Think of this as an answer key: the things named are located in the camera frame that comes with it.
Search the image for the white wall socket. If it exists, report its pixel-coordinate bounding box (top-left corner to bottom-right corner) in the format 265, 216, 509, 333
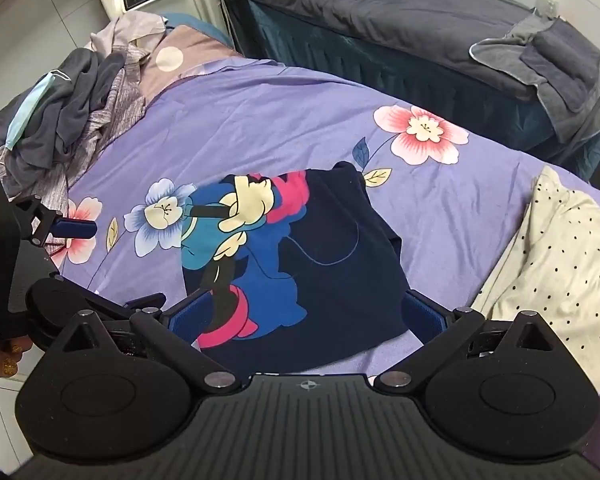
532, 0, 563, 21

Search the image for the dark grey flat towel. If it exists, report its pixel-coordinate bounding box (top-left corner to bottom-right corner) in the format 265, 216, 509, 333
522, 42, 600, 112

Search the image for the dark grey garment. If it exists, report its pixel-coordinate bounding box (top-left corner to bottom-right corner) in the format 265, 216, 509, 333
0, 49, 131, 171

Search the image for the dark grey folded towel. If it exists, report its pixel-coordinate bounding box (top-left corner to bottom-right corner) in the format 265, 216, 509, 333
536, 19, 600, 97

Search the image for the light grey satin-edged towel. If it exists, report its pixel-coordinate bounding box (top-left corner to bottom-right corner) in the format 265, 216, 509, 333
469, 12, 600, 143

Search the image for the navy cartoon print shirt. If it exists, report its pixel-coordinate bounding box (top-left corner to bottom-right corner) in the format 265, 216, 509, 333
181, 160, 411, 363

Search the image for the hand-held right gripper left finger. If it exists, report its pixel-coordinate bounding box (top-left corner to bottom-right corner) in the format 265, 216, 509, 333
60, 287, 243, 393

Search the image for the white polka dot garment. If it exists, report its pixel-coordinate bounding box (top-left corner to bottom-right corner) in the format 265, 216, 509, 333
472, 165, 600, 396

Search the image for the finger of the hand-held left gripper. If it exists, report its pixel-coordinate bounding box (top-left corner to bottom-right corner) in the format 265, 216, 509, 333
12, 195, 99, 248
79, 292, 167, 323

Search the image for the mauve pillow with white dot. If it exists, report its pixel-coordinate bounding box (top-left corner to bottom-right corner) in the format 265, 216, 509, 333
140, 25, 246, 103

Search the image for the purple floral bedsheet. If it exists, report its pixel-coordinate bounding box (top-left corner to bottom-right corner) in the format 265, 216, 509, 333
55, 57, 600, 466

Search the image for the light blue face mask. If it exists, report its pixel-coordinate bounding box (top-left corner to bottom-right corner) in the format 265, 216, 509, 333
5, 71, 71, 151

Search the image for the person's left hand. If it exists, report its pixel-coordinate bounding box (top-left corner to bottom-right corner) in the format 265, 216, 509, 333
0, 335, 34, 378

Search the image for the dark grey blanket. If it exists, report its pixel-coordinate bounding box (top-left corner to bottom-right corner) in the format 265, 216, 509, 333
247, 0, 536, 101

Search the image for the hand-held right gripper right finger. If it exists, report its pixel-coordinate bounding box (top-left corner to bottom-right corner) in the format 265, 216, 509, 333
375, 290, 553, 392

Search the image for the heather purple garment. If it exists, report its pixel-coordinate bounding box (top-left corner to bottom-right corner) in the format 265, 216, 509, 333
0, 42, 148, 203

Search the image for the pale lilac shirt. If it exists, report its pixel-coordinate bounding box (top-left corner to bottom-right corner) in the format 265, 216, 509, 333
90, 12, 168, 58

